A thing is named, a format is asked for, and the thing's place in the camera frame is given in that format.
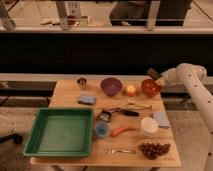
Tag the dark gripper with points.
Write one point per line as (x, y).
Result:
(153, 74)

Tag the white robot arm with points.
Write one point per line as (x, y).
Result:
(191, 77)

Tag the red bowl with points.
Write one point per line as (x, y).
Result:
(150, 88)

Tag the purple bowl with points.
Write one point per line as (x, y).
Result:
(111, 86)

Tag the blue grey eraser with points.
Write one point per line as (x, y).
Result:
(162, 119)

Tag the yellow apple toy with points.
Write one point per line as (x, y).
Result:
(131, 90)

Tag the yellow banana peel toy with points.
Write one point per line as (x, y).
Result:
(138, 105)

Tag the white lidded container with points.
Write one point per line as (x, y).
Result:
(148, 126)

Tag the small metal cup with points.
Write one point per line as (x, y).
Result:
(82, 82)

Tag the orange carrot toy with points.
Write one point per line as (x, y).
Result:
(120, 130)

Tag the blue sponge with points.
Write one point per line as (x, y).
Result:
(87, 99)

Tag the blue plastic cup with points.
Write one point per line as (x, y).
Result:
(102, 129)

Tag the purple grape bunch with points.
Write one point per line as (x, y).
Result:
(153, 150)

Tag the silver fork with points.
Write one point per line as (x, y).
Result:
(112, 151)

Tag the green plastic tray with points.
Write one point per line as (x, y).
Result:
(61, 132)

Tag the black handled peeler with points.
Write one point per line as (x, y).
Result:
(106, 114)

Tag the black handle at left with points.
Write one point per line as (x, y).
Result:
(16, 138)

